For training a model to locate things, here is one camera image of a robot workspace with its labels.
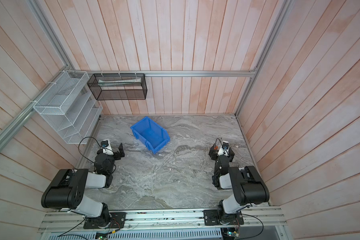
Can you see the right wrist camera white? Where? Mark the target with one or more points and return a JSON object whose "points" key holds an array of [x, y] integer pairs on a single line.
{"points": [[224, 149]]}

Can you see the horizontal aluminium wall rail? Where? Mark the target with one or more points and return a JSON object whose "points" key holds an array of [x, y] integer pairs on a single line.
{"points": [[177, 73]]}

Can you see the black mesh wall basket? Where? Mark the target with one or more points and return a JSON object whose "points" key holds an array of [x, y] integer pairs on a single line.
{"points": [[119, 86]]}

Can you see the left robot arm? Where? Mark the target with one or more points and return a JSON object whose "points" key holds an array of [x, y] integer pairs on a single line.
{"points": [[67, 190]]}

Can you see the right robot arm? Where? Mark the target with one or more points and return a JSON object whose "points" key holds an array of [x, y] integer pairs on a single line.
{"points": [[246, 183]]}

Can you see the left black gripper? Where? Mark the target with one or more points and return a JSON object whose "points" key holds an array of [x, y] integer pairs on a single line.
{"points": [[117, 154]]}

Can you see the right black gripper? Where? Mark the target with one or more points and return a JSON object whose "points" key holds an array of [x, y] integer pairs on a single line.
{"points": [[214, 152]]}

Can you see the blue plastic bin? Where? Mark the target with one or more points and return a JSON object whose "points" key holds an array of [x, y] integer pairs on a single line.
{"points": [[152, 135]]}

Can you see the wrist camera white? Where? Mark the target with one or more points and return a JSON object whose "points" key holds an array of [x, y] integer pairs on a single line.
{"points": [[106, 148], [224, 149]]}

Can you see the white wire mesh shelf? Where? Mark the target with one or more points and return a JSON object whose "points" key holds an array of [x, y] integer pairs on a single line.
{"points": [[70, 110]]}

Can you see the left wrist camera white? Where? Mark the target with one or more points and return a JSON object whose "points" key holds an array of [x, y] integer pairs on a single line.
{"points": [[106, 148]]}

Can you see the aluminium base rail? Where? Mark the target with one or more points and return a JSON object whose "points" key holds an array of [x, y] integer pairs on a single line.
{"points": [[133, 220]]}

